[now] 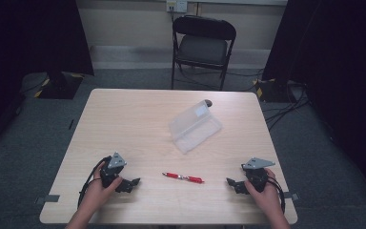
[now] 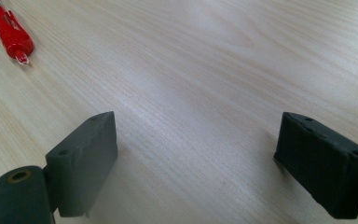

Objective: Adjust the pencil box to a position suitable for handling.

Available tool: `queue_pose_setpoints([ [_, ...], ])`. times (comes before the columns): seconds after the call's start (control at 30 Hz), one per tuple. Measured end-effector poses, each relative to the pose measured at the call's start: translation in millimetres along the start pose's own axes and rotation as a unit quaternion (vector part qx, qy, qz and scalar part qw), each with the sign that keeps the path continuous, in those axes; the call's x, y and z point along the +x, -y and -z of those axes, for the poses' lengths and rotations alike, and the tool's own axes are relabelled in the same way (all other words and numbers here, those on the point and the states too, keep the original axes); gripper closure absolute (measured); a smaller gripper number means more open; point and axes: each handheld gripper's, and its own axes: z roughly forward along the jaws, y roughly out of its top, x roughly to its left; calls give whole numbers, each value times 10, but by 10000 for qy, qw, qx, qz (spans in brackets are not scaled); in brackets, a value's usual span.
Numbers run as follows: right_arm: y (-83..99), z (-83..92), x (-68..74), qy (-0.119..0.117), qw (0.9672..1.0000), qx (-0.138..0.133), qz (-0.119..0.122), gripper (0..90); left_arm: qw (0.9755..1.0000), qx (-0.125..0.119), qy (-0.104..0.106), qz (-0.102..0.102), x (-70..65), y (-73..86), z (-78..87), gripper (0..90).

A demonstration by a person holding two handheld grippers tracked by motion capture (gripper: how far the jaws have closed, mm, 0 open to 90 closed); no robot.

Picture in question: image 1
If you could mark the clear plastic pencil case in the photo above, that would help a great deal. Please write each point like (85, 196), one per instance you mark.
(194, 127)

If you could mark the person's right hand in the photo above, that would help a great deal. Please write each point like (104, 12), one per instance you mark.
(265, 200)

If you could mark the black curtain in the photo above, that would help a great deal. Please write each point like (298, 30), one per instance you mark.
(340, 79)
(28, 47)

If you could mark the black stand base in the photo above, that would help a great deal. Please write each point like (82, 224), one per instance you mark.
(62, 86)
(274, 90)

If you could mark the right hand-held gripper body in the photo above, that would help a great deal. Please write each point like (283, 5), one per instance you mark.
(256, 178)

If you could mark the white wall outlet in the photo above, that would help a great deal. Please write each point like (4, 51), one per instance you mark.
(176, 5)

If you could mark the red pen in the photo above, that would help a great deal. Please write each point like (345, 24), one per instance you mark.
(184, 177)

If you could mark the person's left hand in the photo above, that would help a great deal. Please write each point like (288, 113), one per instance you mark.
(96, 194)

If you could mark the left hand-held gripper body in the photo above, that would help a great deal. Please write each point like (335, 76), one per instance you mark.
(111, 173)

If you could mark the black folding chair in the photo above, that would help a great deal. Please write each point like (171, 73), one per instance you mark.
(203, 47)

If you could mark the grey tape strip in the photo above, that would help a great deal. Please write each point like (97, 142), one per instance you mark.
(49, 199)
(291, 196)

